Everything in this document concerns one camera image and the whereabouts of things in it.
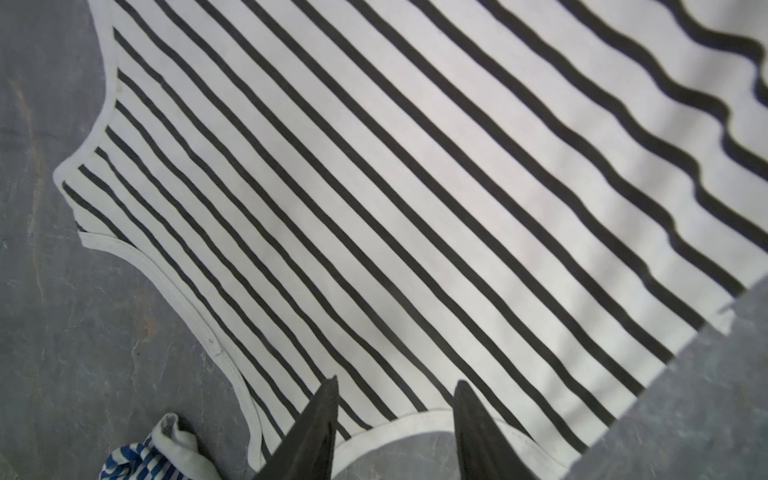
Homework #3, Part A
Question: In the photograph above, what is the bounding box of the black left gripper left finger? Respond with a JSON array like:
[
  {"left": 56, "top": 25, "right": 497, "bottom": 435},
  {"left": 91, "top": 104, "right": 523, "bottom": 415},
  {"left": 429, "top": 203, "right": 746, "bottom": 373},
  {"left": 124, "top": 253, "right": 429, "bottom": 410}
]
[{"left": 255, "top": 377, "right": 339, "bottom": 480}]

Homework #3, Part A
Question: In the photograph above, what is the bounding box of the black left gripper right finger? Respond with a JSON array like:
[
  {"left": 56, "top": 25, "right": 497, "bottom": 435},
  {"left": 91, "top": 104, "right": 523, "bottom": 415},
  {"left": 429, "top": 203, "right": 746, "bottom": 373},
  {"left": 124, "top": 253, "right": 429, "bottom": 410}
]
[{"left": 453, "top": 380, "right": 536, "bottom": 480}]

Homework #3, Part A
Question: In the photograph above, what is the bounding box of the blue striped tank top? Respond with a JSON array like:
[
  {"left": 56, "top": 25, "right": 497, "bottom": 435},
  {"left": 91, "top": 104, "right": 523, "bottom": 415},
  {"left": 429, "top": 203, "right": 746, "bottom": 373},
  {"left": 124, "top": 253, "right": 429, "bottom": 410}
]
[{"left": 98, "top": 413, "right": 221, "bottom": 480}]

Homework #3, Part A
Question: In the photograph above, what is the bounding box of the black striped tank top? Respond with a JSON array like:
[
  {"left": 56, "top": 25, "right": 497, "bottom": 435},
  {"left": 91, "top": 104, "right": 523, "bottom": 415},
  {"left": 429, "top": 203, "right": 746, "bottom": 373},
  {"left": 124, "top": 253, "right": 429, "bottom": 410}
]
[{"left": 54, "top": 1, "right": 767, "bottom": 479}]

